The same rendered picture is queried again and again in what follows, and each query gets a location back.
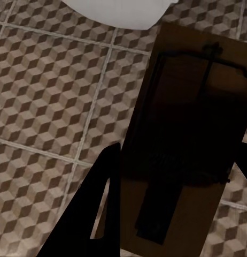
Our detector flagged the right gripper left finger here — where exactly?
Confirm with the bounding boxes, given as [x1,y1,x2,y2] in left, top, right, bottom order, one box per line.
[37,142,121,257]

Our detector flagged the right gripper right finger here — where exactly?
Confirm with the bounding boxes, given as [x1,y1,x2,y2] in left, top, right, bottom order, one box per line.
[234,142,247,178]

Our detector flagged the mousetrap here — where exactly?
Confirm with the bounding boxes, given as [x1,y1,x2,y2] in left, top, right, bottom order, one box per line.
[94,20,247,257]

